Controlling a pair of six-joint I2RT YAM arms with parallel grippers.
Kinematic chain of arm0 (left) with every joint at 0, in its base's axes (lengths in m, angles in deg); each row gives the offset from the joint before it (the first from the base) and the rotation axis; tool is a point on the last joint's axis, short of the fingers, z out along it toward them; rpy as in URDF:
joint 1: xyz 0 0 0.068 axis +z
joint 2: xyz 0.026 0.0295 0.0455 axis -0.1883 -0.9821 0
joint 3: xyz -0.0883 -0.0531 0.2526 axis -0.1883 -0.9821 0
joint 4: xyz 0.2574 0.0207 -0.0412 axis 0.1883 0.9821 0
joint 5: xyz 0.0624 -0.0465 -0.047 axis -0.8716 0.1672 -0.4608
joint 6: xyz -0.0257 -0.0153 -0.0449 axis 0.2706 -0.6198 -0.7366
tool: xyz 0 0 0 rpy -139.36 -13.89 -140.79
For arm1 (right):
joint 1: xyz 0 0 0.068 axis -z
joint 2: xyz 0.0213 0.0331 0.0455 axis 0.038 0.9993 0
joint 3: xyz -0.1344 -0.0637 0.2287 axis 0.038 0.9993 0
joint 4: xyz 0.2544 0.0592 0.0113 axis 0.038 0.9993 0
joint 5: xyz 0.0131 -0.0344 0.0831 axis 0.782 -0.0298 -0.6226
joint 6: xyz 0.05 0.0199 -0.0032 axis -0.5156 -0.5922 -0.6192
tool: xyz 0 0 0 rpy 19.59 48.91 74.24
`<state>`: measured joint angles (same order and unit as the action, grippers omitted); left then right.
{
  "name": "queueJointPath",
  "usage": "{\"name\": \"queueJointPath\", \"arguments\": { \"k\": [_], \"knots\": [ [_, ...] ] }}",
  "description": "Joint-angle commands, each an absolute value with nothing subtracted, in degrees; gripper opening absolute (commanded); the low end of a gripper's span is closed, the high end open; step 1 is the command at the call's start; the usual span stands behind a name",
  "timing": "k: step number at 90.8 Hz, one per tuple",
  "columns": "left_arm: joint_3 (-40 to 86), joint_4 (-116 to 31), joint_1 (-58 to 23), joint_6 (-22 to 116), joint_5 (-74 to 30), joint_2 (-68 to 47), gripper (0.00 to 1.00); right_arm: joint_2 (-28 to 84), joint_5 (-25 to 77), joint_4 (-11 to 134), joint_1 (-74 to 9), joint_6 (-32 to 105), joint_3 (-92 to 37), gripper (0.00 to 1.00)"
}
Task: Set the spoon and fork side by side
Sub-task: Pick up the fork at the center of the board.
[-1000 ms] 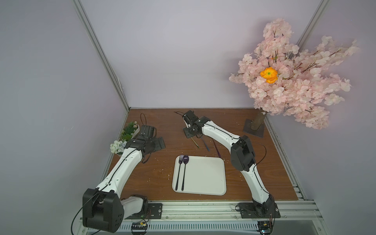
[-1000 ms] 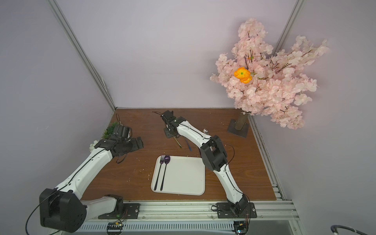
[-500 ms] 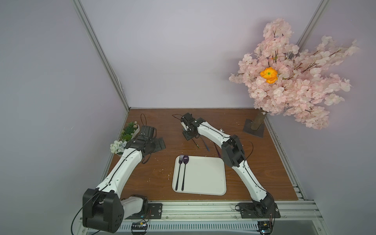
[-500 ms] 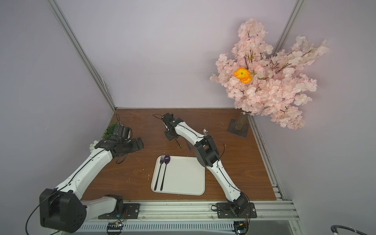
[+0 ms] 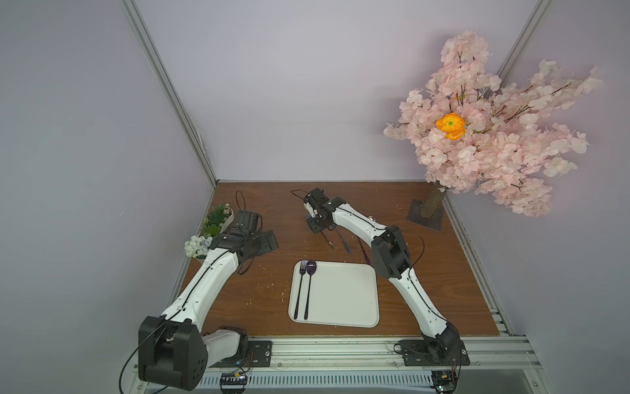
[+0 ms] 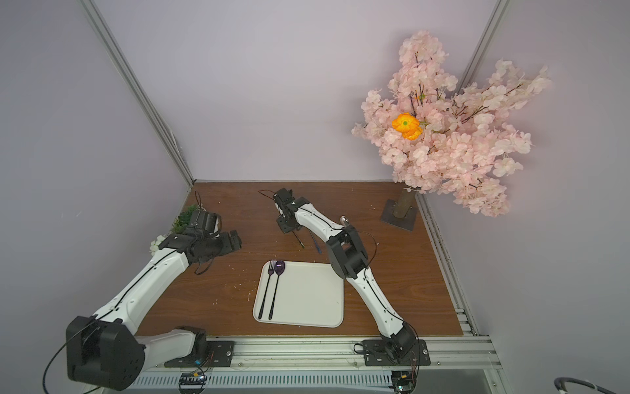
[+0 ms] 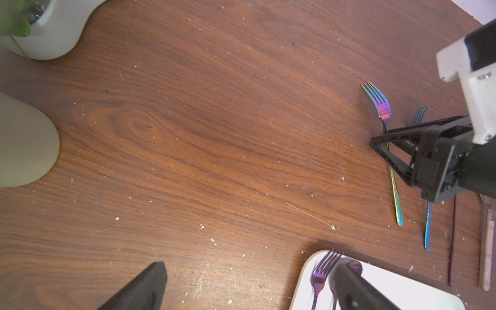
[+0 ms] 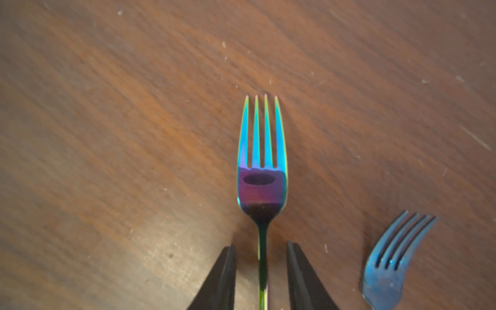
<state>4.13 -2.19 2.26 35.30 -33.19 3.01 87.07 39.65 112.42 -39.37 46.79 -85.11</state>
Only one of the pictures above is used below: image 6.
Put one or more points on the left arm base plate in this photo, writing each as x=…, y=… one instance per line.
x=214, y=354

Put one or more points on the pink cherry blossom tree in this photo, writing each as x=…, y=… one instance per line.
x=467, y=143

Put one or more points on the succulents in white planter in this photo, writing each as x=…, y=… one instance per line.
x=183, y=219

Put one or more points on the blue fork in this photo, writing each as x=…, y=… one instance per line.
x=315, y=242

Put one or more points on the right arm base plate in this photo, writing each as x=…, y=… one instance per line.
x=374, y=353

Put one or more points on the purple fork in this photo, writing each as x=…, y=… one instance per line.
x=270, y=272

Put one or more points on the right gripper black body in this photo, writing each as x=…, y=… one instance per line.
x=286, y=222

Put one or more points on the purple spoon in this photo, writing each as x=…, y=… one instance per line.
x=279, y=269

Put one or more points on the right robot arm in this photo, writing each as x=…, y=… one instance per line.
x=349, y=260

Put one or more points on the rainbow iridescent fork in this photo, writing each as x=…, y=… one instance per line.
x=298, y=239

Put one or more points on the white square tray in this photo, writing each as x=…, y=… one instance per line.
x=308, y=295

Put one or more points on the aluminium frame rail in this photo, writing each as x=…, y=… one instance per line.
x=466, y=364

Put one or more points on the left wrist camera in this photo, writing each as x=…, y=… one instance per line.
x=203, y=223

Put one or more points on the orange artificial flower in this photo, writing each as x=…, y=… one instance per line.
x=408, y=126

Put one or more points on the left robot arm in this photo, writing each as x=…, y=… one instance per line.
x=105, y=350

